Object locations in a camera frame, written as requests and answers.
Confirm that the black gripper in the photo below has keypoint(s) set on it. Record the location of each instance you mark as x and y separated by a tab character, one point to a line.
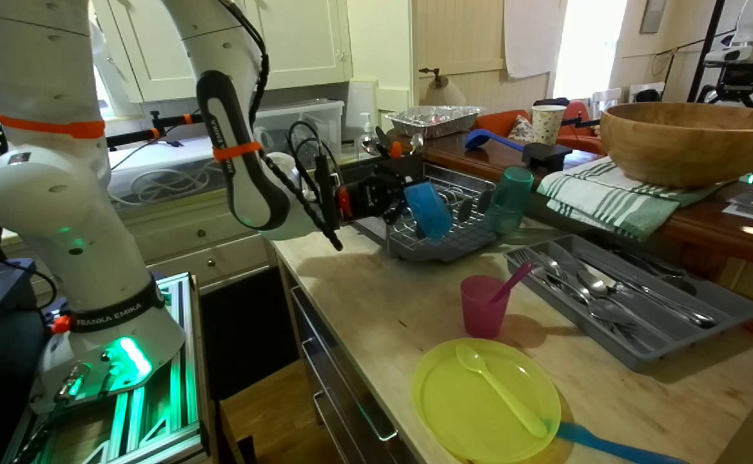
371	190

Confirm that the blue plastic bowl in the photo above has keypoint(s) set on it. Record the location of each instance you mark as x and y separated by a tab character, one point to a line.
428	209

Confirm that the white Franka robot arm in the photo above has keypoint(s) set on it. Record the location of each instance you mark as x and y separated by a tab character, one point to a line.
41	216

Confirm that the grey steel drying rack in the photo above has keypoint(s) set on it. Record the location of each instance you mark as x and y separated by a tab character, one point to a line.
456	247

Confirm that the large wooden bowl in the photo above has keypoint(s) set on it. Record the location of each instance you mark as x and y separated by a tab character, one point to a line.
695	146

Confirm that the clear soap pump bottle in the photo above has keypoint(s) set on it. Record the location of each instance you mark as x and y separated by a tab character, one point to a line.
366	136

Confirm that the aluminium foil tray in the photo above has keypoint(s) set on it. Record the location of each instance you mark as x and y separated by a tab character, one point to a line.
436	122

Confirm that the teal plastic cup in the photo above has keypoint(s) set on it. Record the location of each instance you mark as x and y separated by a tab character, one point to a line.
509	203

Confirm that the dark blue round spoon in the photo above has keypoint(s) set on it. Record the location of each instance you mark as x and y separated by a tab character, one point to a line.
493	140

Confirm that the clear plastic storage bin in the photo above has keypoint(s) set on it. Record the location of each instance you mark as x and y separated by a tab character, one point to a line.
302	124

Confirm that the pink plastic cup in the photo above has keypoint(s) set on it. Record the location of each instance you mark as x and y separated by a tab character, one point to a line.
483	310

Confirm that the pink plastic spoon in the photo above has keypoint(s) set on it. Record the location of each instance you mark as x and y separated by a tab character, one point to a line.
514	280

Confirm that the patterned paper cup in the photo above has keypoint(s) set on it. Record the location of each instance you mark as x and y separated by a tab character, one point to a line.
547	124

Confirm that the white hanging cloth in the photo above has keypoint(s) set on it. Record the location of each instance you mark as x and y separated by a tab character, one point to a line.
535	41

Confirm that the metal spoon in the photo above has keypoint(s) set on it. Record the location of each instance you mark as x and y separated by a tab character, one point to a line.
596	288
699	319

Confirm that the green striped towel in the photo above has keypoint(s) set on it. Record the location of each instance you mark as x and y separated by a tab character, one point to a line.
618	203

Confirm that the yellow plastic spoon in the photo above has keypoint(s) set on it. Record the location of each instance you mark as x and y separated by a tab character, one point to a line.
502	390

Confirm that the white base cabinet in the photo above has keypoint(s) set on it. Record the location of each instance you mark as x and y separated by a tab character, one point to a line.
187	240

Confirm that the yellow-green plastic plate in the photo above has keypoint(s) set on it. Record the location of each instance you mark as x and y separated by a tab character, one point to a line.
471	421

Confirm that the grey cutlery tray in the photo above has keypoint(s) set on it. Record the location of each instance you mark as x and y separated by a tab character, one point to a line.
651	345

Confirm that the dark wooden side table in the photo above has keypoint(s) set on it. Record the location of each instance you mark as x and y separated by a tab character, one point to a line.
721	229

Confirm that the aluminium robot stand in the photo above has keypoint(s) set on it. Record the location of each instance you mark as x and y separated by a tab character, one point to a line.
146	404

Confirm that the white wall cabinet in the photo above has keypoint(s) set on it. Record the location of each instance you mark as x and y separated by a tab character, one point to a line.
307	42

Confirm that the black camera on tripod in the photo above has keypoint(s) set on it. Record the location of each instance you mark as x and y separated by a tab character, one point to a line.
741	78

